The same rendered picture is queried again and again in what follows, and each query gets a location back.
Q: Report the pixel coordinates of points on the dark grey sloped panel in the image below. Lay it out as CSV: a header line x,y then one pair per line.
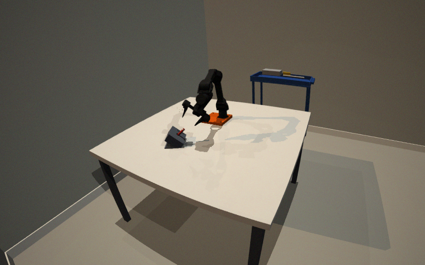
x,y
173,140

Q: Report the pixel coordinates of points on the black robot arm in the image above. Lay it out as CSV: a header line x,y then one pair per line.
x,y
205,94

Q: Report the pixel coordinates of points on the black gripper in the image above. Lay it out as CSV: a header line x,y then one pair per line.
x,y
186,104

